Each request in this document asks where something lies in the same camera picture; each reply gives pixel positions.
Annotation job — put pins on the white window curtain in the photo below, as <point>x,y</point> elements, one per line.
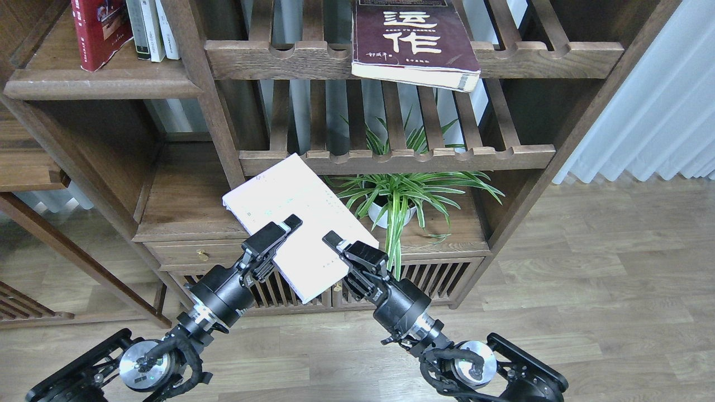
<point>661,121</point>

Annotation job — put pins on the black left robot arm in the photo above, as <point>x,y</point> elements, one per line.
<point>172,365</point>

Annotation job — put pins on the white upright book middle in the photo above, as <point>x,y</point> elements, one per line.
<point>149,12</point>

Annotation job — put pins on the green spider plant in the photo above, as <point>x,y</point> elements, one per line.
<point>421,189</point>

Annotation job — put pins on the maroon book with white characters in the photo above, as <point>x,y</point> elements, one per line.
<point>413,42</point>

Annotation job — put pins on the red paperback book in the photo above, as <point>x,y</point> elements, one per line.
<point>102,28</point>

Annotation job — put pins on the grey upright book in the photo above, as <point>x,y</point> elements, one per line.
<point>138,29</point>

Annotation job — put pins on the white plant pot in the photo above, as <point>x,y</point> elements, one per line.
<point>382,221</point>

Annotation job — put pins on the dark wooden bookshelf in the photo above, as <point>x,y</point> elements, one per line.
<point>155,145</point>

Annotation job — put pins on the white upright book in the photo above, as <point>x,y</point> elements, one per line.
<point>170,46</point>
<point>149,12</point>

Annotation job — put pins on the small wooden drawer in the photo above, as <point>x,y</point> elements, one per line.
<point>196,252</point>

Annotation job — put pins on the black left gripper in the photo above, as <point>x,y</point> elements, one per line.
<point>224,294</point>

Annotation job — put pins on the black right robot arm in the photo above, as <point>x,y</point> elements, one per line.
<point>467,371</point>

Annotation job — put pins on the white upright book right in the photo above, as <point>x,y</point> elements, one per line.
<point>170,46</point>

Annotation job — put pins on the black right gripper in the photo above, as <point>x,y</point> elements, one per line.
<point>400,307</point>

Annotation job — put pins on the left slatted cabinet door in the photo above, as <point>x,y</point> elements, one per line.
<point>274,296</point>

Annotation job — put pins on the right slatted cabinet door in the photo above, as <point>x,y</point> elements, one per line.
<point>445,281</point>

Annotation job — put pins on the slatted cabinet door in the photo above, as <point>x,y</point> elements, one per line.
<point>274,296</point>
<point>445,281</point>

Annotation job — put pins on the white lavender paperback book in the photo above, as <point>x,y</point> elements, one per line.
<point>292,188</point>

